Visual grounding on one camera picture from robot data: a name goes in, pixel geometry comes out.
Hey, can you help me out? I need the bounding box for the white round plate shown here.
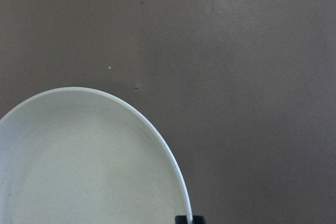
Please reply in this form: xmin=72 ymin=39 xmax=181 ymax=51
xmin=1 ymin=87 xmax=193 ymax=223

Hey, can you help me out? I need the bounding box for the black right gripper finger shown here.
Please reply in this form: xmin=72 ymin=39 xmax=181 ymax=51
xmin=175 ymin=216 xmax=206 ymax=224

